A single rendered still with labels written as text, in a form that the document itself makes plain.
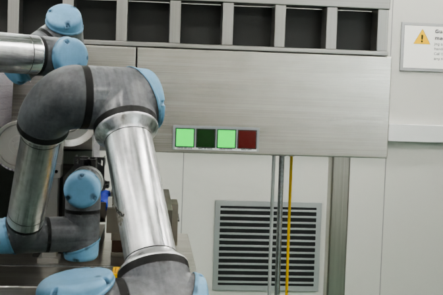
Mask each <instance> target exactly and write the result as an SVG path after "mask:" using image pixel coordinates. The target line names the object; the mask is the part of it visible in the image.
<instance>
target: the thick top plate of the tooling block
mask: <svg viewBox="0 0 443 295"><path fill-rule="evenodd" d="M163 192H164V195H165V201H166V205H167V211H168V214H169V220H170V224H171V229H172V220H173V209H172V205H171V198H170V194H169V190H168V189H164V190H163ZM106 233H114V234H120V233H119V225H118V221H117V214H116V210H115V208H113V207H108V208H107V222H106Z"/></svg>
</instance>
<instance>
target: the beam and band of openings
mask: <svg viewBox="0 0 443 295"><path fill-rule="evenodd" d="M137 1H146V2H137ZM390 1H391V0H116V1H106V0H0V32H7V33H15V34H29V35H31V34H32V33H33V32H35V31H36V30H37V29H39V28H40V27H42V26H43V25H45V18H46V14H47V12H48V10H49V9H50V8H51V7H52V6H55V5H58V4H68V5H72V6H74V7H76V8H77V9H78V10H79V11H80V13H81V16H82V22H83V25H84V30H83V35H84V45H92V46H126V47H143V48H177V49H210V50H228V51H261V52H279V53H313V54H330V55H364V56H381V57H385V56H388V51H387V47H388V17H389V10H390ZM152 2H161V3H152ZM182 3H192V4H182ZM197 4H207V5H197ZM234 5H237V6H234ZM243 6H252V7H243ZM289 8H298V9H289ZM319 9H321V10H319ZM338 10H343V11H338ZM365 11H372V12H365Z"/></svg>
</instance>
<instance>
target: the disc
mask: <svg viewBox="0 0 443 295"><path fill-rule="evenodd" d="M93 134H94V130H93V129H89V130H88V131H87V132H86V133H85V134H84V135H83V136H81V137H79V138H77V139H73V140H64V147H73V146H77V145H80V144H82V143H84V142H86V141H87V140H88V139H89V138H90V137H91V136H92V135H93Z"/></svg>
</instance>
